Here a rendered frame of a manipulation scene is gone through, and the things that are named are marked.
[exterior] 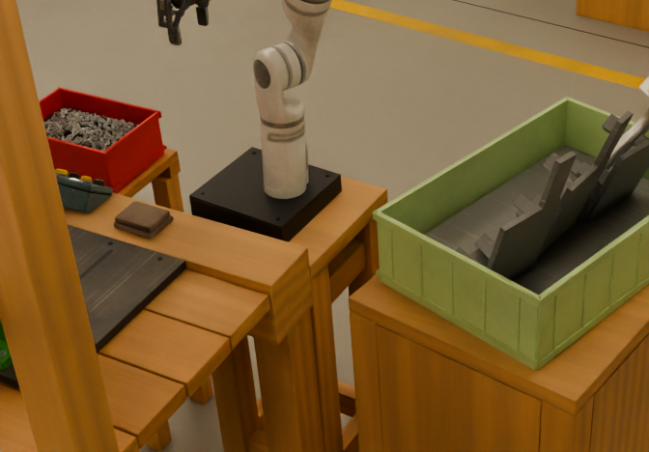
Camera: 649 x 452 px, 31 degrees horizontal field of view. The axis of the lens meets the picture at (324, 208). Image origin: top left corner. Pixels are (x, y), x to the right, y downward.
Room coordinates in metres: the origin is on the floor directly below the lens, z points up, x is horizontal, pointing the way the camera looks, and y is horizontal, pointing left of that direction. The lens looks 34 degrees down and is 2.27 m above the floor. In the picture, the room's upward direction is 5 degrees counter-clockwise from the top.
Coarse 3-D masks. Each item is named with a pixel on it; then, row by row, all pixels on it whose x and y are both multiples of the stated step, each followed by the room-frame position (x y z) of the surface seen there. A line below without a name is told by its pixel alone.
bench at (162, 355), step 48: (192, 288) 1.84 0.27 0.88; (240, 288) 1.83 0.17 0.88; (144, 336) 1.71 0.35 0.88; (192, 336) 1.69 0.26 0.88; (240, 336) 1.71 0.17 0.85; (288, 336) 1.84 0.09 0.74; (0, 384) 1.60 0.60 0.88; (144, 384) 1.57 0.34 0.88; (192, 384) 1.58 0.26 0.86; (288, 384) 1.85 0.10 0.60; (0, 432) 1.48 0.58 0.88; (144, 432) 1.46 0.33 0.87; (288, 432) 1.86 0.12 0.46
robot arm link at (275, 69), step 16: (272, 48) 2.14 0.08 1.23; (288, 48) 2.14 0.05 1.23; (256, 64) 2.13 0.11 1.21; (272, 64) 2.10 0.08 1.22; (288, 64) 2.11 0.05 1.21; (256, 80) 2.13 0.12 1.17; (272, 80) 2.09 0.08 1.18; (288, 80) 2.10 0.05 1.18; (256, 96) 2.14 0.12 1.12; (272, 96) 2.09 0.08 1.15; (288, 96) 2.18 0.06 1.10; (272, 112) 2.10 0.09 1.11; (288, 112) 2.10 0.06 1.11
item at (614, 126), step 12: (612, 120) 1.91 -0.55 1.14; (624, 120) 1.89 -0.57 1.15; (612, 132) 1.90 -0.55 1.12; (612, 144) 1.91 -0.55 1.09; (600, 156) 1.91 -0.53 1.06; (588, 168) 1.91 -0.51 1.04; (600, 168) 1.93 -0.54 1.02; (576, 180) 1.87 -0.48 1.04; (588, 180) 1.90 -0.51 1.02; (564, 192) 1.85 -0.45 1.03; (576, 192) 1.87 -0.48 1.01; (588, 192) 1.96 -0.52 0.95; (564, 204) 1.85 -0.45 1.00; (576, 204) 1.92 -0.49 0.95; (564, 216) 1.89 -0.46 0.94; (576, 216) 1.98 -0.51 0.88; (552, 228) 1.87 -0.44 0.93; (564, 228) 1.95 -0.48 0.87; (552, 240) 1.92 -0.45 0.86; (540, 252) 1.88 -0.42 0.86
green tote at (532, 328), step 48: (528, 144) 2.23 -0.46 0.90; (576, 144) 2.29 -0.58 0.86; (432, 192) 2.03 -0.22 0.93; (480, 192) 2.13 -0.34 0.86; (384, 240) 1.92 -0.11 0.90; (432, 240) 1.82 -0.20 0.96; (624, 240) 1.78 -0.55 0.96; (432, 288) 1.82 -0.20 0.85; (480, 288) 1.73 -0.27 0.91; (576, 288) 1.69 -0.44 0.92; (624, 288) 1.80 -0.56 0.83; (480, 336) 1.73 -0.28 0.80; (528, 336) 1.64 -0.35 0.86; (576, 336) 1.69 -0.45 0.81
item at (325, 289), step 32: (352, 256) 2.09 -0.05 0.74; (320, 288) 1.95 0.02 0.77; (352, 288) 2.16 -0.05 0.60; (320, 320) 1.94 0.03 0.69; (320, 352) 1.94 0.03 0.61; (224, 384) 2.08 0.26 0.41; (320, 384) 1.93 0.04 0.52; (224, 416) 2.09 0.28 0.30; (256, 416) 2.11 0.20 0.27; (352, 416) 2.19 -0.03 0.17; (224, 448) 2.10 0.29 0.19; (256, 448) 2.06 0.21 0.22; (352, 448) 2.04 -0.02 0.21
